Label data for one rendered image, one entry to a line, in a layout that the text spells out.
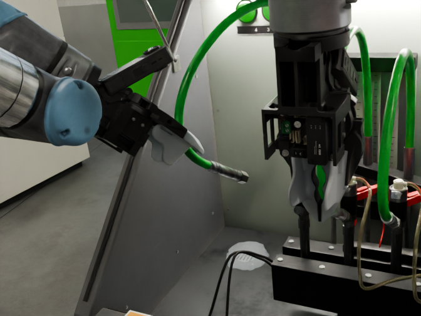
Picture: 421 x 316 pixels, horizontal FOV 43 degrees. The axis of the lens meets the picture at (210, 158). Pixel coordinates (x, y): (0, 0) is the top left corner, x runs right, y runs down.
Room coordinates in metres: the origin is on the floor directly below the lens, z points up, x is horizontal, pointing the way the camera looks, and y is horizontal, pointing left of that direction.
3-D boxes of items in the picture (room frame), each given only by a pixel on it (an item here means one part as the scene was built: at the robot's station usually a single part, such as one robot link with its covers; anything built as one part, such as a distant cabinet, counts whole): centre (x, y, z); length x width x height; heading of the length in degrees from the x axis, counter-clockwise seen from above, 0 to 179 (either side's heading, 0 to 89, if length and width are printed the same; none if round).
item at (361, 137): (0.51, -0.13, 1.33); 0.05 x 0.02 x 0.09; 61
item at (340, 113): (0.50, -0.10, 1.39); 0.09 x 0.08 x 0.12; 151
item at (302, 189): (0.51, -0.09, 1.28); 0.06 x 0.03 x 0.09; 151
